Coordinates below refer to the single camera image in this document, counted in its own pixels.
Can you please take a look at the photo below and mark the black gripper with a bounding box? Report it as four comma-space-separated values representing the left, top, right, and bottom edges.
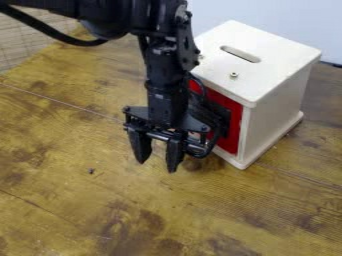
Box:
123, 106, 213, 173

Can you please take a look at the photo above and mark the red drawer with black handle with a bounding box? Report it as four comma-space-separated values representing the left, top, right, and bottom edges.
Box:
189, 78, 243, 155

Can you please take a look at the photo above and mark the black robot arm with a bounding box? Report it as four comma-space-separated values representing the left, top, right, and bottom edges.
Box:
0, 0, 213, 172

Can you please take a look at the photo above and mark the white wooden drawer box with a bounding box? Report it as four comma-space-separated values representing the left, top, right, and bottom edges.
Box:
194, 20, 321, 169

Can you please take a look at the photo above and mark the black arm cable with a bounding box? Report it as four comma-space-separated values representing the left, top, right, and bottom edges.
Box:
0, 4, 111, 47

